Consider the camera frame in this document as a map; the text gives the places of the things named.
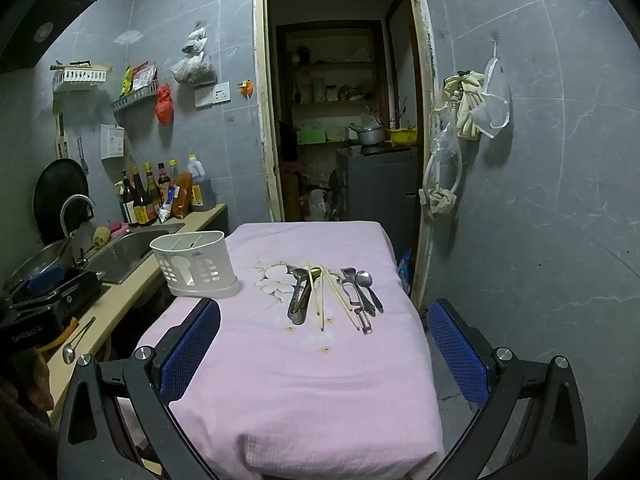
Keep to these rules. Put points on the plastic oil jug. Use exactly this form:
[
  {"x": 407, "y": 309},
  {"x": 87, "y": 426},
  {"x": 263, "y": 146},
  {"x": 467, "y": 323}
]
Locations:
[{"x": 200, "y": 185}]

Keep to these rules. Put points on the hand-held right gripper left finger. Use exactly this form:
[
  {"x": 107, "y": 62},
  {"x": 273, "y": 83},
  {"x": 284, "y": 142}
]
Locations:
[{"x": 192, "y": 345}]

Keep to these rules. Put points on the white wall basket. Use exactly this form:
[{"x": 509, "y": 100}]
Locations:
[{"x": 80, "y": 76}]

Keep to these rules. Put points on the orange seasoning packet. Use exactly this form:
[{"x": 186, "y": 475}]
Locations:
[{"x": 182, "y": 195}]

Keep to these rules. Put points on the clear wall hook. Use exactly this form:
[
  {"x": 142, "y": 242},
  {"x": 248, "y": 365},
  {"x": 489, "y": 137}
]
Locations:
[{"x": 495, "y": 36}]

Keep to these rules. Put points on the green box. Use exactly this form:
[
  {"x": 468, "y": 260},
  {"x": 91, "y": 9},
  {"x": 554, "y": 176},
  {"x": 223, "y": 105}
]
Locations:
[{"x": 311, "y": 137}]

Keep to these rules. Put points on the yellow label sauce bottle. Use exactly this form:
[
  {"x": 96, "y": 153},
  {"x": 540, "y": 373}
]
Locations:
[{"x": 142, "y": 205}]

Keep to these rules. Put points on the pink soap box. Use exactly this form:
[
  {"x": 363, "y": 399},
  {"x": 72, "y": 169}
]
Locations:
[{"x": 118, "y": 230}]

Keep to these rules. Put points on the red plastic bag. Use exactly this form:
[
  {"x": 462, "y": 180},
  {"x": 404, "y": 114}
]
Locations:
[{"x": 164, "y": 107}]

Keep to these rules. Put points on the white plastic utensil holder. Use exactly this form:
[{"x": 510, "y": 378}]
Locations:
[{"x": 200, "y": 265}]

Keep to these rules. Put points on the black induction cooker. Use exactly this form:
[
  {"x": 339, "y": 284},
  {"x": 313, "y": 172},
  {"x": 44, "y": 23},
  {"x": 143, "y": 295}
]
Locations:
[{"x": 80, "y": 296}]

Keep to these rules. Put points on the white wall switch panel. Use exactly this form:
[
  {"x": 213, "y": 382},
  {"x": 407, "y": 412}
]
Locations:
[{"x": 212, "y": 95}]

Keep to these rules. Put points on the yellow bowl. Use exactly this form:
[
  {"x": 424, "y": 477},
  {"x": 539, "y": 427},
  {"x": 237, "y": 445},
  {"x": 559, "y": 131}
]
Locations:
[{"x": 402, "y": 136}]

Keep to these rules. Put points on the black round pan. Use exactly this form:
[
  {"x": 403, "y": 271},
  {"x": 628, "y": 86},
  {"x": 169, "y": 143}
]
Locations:
[{"x": 57, "y": 195}]

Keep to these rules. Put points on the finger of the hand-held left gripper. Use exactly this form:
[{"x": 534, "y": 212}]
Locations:
[{"x": 45, "y": 280}]

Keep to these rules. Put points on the metal tongs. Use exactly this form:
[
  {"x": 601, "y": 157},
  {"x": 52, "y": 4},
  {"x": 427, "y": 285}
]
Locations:
[{"x": 299, "y": 305}]

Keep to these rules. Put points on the cream door frame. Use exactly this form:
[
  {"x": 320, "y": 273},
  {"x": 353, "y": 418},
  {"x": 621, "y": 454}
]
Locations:
[{"x": 261, "y": 110}]

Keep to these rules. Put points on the metal peeler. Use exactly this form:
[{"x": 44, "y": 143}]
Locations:
[{"x": 365, "y": 320}]

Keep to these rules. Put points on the cream knotted rag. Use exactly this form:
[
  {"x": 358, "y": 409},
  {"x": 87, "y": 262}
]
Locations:
[{"x": 437, "y": 202}]

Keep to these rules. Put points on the metal pot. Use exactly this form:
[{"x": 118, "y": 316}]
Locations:
[{"x": 371, "y": 136}]

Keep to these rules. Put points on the clear sauce bottle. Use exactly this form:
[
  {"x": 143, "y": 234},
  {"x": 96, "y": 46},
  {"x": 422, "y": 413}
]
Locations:
[{"x": 173, "y": 170}]

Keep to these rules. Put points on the clear bag of dried goods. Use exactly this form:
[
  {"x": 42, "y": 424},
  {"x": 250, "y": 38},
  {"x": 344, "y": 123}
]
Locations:
[{"x": 192, "y": 67}]

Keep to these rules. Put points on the wooden spatula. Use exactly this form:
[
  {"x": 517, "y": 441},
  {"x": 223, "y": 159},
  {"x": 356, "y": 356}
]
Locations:
[{"x": 61, "y": 140}]

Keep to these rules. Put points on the pink floral tablecloth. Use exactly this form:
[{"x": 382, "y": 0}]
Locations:
[{"x": 300, "y": 385}]

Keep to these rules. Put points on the red snack packet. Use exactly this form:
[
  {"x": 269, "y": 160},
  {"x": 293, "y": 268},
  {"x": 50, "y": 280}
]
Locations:
[{"x": 143, "y": 74}]

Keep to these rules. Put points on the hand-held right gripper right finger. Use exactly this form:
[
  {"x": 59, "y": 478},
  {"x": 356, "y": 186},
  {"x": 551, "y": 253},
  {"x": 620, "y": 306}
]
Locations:
[{"x": 455, "y": 350}]

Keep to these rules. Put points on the grey wall rack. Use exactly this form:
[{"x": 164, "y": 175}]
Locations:
[{"x": 132, "y": 99}]

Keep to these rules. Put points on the blue plastic bag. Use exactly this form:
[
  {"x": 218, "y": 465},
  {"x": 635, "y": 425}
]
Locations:
[{"x": 404, "y": 267}]

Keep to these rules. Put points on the dark pump bottle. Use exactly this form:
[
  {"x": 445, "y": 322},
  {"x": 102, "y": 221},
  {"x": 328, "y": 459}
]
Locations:
[{"x": 126, "y": 205}]

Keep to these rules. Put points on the black range hood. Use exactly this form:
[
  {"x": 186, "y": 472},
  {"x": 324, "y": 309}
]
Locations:
[{"x": 40, "y": 25}]

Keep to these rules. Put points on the wooden shelf unit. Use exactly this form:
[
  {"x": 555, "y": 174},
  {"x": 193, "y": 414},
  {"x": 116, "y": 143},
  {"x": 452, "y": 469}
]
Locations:
[{"x": 330, "y": 64}]

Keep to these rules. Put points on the white hanging holder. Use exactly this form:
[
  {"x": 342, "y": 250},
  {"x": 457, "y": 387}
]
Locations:
[{"x": 112, "y": 142}]

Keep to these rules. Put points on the metal faucet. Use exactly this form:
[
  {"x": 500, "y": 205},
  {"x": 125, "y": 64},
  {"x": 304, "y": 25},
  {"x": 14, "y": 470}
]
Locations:
[{"x": 70, "y": 201}]

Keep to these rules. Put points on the hanging metal utensil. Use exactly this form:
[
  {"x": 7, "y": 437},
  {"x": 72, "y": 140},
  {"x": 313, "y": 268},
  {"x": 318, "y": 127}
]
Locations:
[{"x": 81, "y": 152}]

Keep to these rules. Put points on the dark sauce bottle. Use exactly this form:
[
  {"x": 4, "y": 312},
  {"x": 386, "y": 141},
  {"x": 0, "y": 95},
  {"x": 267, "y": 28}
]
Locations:
[
  {"x": 151, "y": 185},
  {"x": 163, "y": 180}
]

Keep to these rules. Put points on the yellow sponge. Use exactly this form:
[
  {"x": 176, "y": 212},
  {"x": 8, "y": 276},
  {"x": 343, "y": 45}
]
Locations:
[{"x": 101, "y": 236}]

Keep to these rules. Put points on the person's left hand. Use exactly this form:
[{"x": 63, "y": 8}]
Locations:
[{"x": 41, "y": 377}]

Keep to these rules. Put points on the white knotted plastic bag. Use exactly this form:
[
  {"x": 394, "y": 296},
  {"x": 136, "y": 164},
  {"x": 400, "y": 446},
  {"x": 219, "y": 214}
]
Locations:
[{"x": 195, "y": 37}]

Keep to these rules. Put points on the yellow snack packet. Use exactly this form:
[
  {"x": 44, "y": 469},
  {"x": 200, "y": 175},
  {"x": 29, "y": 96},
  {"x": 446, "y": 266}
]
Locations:
[{"x": 126, "y": 80}]

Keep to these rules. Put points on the large metal spoon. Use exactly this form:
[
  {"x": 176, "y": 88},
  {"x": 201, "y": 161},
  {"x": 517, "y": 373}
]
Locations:
[{"x": 365, "y": 279}]

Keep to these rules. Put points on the metal fork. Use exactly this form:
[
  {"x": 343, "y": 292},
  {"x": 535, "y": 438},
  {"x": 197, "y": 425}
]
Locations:
[{"x": 348, "y": 275}]

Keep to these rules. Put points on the steel sink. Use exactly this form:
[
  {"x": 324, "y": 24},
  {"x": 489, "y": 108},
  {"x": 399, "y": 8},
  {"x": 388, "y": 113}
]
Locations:
[{"x": 125, "y": 255}]

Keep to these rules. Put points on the grey cabinet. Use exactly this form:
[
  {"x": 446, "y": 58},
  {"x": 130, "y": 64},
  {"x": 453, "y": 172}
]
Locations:
[{"x": 380, "y": 195}]

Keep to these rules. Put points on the white blue packet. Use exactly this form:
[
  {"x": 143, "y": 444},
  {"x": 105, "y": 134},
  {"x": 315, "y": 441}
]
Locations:
[{"x": 167, "y": 207}]

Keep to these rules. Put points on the orange wall hook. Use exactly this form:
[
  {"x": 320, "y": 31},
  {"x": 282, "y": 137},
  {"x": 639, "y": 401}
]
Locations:
[{"x": 245, "y": 89}]

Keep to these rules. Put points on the wooden chopstick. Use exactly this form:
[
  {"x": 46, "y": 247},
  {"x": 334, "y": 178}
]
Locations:
[
  {"x": 341, "y": 301},
  {"x": 322, "y": 305},
  {"x": 314, "y": 290},
  {"x": 338, "y": 290}
]

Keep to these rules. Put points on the metal wok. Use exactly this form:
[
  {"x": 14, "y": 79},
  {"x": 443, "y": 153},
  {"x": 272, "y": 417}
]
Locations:
[{"x": 27, "y": 260}]

